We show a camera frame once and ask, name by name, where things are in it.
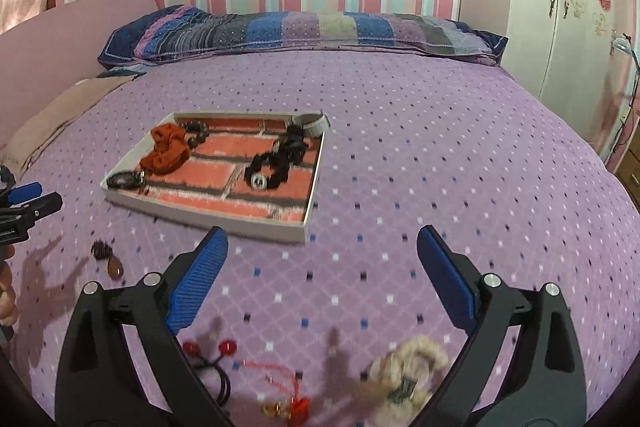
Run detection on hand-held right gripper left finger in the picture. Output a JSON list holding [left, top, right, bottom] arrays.
[[54, 226, 236, 427]]

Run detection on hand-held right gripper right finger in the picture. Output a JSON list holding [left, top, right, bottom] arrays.
[[416, 225, 587, 427]]

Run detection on black hair tie red beads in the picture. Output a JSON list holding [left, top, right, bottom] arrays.
[[182, 339, 238, 408]]

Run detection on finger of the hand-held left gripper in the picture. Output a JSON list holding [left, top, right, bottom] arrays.
[[0, 192, 63, 229], [5, 181, 43, 206]]

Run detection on orange scrunchie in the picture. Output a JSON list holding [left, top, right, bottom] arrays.
[[139, 124, 193, 176]]

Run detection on silver desk lamp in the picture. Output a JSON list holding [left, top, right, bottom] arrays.
[[612, 34, 640, 148]]

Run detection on wooden desk with drawers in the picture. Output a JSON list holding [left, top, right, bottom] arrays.
[[615, 152, 640, 198]]

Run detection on red tassel charm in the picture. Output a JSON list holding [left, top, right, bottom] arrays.
[[242, 359, 313, 420]]

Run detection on dark hair claw clip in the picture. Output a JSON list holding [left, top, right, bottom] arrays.
[[274, 124, 307, 165]]

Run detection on beige folded blanket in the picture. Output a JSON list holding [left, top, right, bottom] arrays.
[[2, 74, 143, 172]]

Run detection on black scrunchie with charm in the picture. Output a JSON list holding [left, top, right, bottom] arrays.
[[244, 149, 293, 192]]

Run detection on shallow box with brick print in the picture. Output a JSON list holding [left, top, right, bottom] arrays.
[[100, 110, 332, 245]]

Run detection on person's left hand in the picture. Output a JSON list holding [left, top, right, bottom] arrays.
[[0, 244, 21, 328]]

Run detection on bed with purple dotted cover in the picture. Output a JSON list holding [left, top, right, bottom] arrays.
[[0, 44, 640, 427]]

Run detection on pink headboard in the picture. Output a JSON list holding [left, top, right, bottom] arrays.
[[0, 0, 158, 148]]

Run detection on leather cord bracelet with beads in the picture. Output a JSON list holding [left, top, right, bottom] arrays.
[[106, 170, 151, 194]]

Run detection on patchwork striped pillow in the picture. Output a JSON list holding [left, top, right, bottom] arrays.
[[97, 5, 508, 68]]

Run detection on wristwatch with white band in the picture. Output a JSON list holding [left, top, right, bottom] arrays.
[[287, 112, 332, 138]]

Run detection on cream scrunchie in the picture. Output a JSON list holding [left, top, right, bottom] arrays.
[[367, 336, 451, 427]]

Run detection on white wardrobe with decals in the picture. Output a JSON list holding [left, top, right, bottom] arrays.
[[505, 0, 640, 162]]

